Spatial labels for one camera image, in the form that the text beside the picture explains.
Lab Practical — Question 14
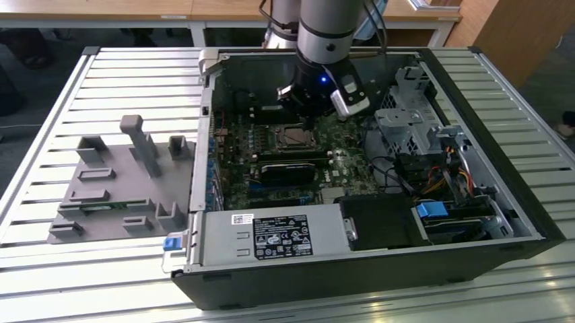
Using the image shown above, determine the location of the silver topped CPU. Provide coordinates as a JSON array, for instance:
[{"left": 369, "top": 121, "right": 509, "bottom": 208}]
[{"left": 285, "top": 129, "right": 312, "bottom": 144}]

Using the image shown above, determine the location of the green motherboard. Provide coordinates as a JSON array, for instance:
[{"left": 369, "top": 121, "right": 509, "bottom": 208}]
[{"left": 209, "top": 107, "right": 374, "bottom": 211}]

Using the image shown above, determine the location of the black graphics card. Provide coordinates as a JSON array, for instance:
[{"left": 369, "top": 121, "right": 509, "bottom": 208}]
[{"left": 258, "top": 161, "right": 317, "bottom": 186}]

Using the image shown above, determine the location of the silver metal drive cage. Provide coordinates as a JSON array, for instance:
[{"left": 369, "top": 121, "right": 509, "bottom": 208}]
[{"left": 373, "top": 66, "right": 466, "bottom": 157}]

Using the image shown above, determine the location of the silver chipset heatsink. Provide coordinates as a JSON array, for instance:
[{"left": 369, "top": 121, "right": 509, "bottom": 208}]
[{"left": 320, "top": 187, "right": 348, "bottom": 205}]

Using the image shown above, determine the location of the blue disk carrier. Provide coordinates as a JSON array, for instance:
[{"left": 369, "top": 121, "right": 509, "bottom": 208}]
[{"left": 414, "top": 201, "right": 491, "bottom": 238}]

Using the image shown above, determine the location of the silver power supply unit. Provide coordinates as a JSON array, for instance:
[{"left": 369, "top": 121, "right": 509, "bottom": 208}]
[{"left": 185, "top": 203, "right": 358, "bottom": 273}]

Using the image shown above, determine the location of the wooden cabinet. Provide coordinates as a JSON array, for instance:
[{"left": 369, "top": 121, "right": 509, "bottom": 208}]
[{"left": 444, "top": 0, "right": 575, "bottom": 89}]

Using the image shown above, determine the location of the grey parts rack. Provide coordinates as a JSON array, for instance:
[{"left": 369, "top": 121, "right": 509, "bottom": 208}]
[{"left": 45, "top": 114, "right": 198, "bottom": 246}]

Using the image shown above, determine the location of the green RAM stick with label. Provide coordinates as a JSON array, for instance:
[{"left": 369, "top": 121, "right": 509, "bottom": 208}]
[{"left": 60, "top": 200, "right": 152, "bottom": 213}]

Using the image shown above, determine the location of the black open PC case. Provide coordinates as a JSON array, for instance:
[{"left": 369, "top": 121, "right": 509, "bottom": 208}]
[{"left": 169, "top": 46, "right": 568, "bottom": 311}]

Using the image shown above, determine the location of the person's dark shoe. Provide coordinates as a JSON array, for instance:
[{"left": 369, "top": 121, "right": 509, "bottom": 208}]
[{"left": 555, "top": 110, "right": 575, "bottom": 141}]

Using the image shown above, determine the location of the silver white wrist camera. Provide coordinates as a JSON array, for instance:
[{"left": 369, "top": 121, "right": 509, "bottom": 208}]
[{"left": 328, "top": 63, "right": 372, "bottom": 118}]

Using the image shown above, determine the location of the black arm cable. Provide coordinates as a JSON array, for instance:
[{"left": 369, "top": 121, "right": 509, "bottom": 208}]
[
  {"left": 361, "top": 0, "right": 390, "bottom": 55},
  {"left": 257, "top": 0, "right": 298, "bottom": 32}
]

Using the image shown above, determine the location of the yellow orange wire bundle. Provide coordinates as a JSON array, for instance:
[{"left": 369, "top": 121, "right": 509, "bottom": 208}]
[{"left": 421, "top": 166, "right": 476, "bottom": 196}]

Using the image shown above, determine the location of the wooden desk white frame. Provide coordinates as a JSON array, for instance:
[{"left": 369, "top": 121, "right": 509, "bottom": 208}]
[{"left": 0, "top": 0, "right": 462, "bottom": 48}]

